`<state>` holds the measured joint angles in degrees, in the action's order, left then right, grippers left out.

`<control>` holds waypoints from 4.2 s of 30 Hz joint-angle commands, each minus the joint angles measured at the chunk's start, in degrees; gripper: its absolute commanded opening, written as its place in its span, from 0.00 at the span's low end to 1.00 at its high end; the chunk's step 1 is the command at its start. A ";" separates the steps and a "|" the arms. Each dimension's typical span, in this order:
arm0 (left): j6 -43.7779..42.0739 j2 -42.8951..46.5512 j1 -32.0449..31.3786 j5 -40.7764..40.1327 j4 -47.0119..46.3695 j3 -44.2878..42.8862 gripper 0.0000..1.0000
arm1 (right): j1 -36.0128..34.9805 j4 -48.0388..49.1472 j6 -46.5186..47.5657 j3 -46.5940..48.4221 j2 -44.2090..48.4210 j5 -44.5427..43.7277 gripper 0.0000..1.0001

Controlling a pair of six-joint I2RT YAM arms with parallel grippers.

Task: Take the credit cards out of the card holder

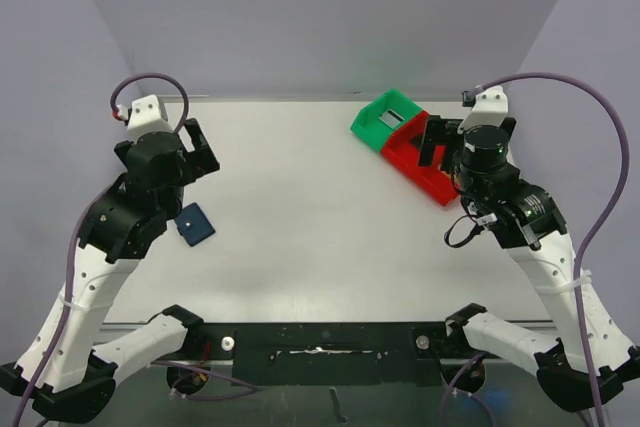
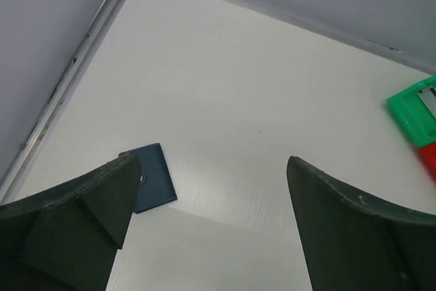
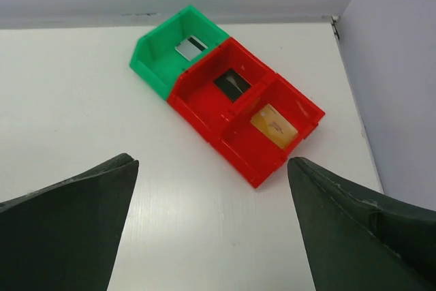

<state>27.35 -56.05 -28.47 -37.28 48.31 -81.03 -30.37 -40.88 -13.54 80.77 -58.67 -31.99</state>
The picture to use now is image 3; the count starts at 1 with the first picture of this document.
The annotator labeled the red plastic bin middle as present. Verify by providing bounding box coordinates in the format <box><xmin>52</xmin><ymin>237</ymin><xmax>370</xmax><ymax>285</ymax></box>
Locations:
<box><xmin>167</xmin><ymin>37</ymin><xmax>275</xmax><ymax>142</ymax></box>

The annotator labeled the green plastic bin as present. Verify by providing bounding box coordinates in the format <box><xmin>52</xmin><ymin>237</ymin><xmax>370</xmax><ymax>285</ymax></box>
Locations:
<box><xmin>129</xmin><ymin>5</ymin><xmax>230</xmax><ymax>99</ymax></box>

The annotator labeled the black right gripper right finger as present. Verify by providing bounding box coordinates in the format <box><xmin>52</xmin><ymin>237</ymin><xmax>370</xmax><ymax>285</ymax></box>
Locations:
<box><xmin>287</xmin><ymin>157</ymin><xmax>435</xmax><ymax>290</ymax></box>

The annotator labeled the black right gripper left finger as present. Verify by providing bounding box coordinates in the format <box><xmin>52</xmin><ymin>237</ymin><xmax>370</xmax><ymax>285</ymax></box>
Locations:
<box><xmin>1</xmin><ymin>153</ymin><xmax>139</xmax><ymax>290</ymax></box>

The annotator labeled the red plastic bin right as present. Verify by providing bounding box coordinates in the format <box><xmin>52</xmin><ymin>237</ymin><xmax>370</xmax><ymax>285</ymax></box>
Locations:
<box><xmin>213</xmin><ymin>74</ymin><xmax>325</xmax><ymax>188</ymax></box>

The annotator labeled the gold card in red bin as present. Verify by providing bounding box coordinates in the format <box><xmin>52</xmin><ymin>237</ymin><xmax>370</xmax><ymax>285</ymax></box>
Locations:
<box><xmin>250</xmin><ymin>104</ymin><xmax>298</xmax><ymax>149</ymax></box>

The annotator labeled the red plastic bin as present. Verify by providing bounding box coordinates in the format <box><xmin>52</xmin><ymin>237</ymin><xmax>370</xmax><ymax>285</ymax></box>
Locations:
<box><xmin>213</xmin><ymin>74</ymin><xmax>325</xmax><ymax>188</ymax></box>
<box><xmin>167</xmin><ymin>37</ymin><xmax>275</xmax><ymax>142</ymax></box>

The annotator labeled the black card in red bin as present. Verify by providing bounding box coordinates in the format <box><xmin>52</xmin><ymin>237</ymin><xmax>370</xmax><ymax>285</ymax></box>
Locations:
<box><xmin>214</xmin><ymin>68</ymin><xmax>251</xmax><ymax>102</ymax></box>

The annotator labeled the silver card in green bin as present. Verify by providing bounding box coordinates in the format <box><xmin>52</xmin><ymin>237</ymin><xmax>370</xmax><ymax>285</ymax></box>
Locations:
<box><xmin>175</xmin><ymin>35</ymin><xmax>208</xmax><ymax>61</ymax></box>

